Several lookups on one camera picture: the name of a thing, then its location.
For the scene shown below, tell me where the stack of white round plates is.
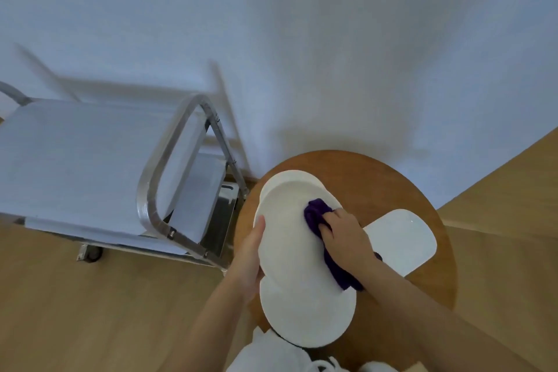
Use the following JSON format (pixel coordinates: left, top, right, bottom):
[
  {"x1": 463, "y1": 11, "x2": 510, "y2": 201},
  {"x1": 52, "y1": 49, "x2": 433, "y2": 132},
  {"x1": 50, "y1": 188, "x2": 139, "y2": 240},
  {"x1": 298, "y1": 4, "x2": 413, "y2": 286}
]
[{"x1": 259, "y1": 170, "x2": 327, "y2": 203}]

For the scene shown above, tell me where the round wooden side table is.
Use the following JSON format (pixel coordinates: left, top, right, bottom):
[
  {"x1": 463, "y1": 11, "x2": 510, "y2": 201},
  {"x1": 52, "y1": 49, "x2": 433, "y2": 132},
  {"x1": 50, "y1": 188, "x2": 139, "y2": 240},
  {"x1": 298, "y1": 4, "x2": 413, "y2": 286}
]
[{"x1": 233, "y1": 149, "x2": 457, "y2": 372}]

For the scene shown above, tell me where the person's right hand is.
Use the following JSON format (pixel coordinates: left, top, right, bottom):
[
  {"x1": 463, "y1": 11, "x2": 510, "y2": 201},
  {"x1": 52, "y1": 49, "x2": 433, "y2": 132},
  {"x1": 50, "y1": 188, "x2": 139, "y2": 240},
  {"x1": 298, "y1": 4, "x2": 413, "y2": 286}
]
[{"x1": 318, "y1": 208, "x2": 382, "y2": 282}]

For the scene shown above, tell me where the white drawstring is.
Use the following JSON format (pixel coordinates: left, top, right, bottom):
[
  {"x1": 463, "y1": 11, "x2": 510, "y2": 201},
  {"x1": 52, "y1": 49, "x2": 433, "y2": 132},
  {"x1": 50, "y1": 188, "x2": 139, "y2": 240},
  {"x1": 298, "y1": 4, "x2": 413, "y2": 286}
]
[{"x1": 312, "y1": 356, "x2": 349, "y2": 372}]

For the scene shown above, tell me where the person's left hand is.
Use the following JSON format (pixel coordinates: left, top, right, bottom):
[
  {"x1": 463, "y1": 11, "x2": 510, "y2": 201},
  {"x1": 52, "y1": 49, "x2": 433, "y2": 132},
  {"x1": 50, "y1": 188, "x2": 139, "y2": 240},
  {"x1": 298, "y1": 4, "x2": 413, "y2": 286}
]
[{"x1": 226, "y1": 215, "x2": 266, "y2": 298}]

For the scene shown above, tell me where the steel three-tier cart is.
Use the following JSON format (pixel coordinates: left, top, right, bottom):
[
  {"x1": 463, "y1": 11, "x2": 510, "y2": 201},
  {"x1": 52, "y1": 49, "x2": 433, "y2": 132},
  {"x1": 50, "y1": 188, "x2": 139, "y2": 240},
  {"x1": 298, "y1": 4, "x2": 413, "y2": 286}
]
[{"x1": 0, "y1": 81, "x2": 249, "y2": 272}]

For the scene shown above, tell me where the person's left forearm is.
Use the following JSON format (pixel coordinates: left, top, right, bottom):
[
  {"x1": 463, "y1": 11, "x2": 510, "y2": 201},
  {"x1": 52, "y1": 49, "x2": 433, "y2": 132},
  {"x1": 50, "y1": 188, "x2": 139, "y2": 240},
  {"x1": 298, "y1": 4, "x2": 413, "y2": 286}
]
[{"x1": 159, "y1": 276, "x2": 258, "y2": 372}]

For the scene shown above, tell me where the white round dinner plate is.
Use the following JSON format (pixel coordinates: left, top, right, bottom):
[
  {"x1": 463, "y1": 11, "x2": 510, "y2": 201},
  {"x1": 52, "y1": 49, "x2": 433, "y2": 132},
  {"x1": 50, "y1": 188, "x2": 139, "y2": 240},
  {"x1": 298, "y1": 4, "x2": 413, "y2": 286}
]
[
  {"x1": 253, "y1": 180, "x2": 346, "y2": 299},
  {"x1": 259, "y1": 276, "x2": 357, "y2": 349}
]

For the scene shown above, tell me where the purple cleaning cloth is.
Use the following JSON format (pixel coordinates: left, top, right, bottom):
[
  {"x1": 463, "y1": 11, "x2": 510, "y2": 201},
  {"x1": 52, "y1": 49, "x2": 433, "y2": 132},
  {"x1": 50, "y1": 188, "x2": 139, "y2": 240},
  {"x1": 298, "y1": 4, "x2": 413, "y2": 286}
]
[{"x1": 303, "y1": 198, "x2": 384, "y2": 292}]

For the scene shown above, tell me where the person's right forearm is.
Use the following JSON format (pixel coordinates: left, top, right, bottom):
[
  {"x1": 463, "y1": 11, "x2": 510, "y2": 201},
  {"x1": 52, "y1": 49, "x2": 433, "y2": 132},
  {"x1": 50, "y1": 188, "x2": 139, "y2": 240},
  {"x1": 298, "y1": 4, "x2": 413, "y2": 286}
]
[{"x1": 362, "y1": 258, "x2": 541, "y2": 372}]

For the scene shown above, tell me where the person's white garment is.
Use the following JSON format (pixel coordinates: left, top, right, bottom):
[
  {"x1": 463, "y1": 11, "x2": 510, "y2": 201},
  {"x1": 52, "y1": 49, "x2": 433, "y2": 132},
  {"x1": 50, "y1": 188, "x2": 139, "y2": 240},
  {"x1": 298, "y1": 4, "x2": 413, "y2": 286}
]
[{"x1": 226, "y1": 325, "x2": 400, "y2": 372}]

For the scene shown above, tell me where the stack of white rectangular plates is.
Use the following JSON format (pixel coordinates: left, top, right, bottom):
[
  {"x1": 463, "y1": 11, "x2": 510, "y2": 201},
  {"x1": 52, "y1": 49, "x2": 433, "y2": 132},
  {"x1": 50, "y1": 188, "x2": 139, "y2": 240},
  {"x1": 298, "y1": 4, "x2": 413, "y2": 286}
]
[{"x1": 363, "y1": 209, "x2": 438, "y2": 277}]

